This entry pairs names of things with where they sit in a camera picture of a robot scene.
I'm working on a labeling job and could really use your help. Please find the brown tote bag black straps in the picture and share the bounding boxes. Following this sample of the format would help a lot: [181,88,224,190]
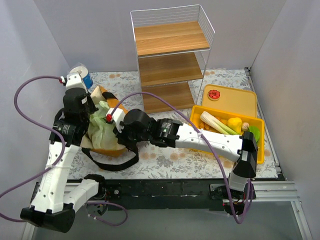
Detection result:
[79,84,140,172]

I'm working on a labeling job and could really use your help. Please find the light green plastic bag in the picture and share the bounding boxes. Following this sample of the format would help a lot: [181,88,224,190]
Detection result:
[87,100,117,151]

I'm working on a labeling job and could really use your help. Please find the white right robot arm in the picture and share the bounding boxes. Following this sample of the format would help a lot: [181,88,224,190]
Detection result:
[106,108,258,192]

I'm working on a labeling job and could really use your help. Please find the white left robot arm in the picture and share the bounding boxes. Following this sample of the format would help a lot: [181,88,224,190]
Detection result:
[20,87,106,233]

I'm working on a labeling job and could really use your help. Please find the blue wrapped toilet paper roll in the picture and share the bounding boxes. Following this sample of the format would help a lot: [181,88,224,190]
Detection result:
[68,62,93,89]

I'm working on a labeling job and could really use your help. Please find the orange toy snack pieces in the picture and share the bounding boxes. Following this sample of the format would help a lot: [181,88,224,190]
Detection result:
[200,116,226,132]

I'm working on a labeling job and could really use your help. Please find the white toy leek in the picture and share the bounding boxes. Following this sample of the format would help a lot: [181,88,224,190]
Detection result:
[200,111,241,135]

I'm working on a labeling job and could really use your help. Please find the yellow plastic bin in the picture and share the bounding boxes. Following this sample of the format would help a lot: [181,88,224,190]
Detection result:
[190,105,265,164]

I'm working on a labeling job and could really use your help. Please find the red toy donut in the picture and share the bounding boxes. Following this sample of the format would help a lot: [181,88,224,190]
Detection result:
[207,89,221,101]

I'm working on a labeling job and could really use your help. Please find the yellow toy bell pepper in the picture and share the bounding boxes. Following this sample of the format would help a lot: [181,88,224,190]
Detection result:
[227,117,243,134]

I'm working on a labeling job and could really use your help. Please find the white toy garlic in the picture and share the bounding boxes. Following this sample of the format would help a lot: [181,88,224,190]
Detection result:
[241,122,250,131]

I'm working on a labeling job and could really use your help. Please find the yellow flat tray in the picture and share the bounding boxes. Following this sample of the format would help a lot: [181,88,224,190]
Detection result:
[201,84,257,118]

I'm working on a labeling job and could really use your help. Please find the green toy leaf vegetable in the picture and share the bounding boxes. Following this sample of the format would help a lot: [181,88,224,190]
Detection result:
[248,125,261,143]

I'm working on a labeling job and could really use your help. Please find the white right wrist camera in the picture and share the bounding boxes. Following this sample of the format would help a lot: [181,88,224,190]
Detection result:
[105,108,126,133]

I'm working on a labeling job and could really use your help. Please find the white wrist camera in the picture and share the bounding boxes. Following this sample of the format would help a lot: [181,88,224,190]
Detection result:
[58,73,89,93]
[105,108,126,133]

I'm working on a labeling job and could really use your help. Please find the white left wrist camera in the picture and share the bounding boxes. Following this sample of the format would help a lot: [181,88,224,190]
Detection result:
[58,73,89,93]

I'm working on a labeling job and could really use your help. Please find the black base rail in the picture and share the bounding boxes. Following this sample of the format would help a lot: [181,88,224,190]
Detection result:
[77,177,257,218]

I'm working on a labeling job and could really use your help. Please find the wire and wood shelf rack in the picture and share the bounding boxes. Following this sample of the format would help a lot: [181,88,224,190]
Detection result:
[129,3,216,115]

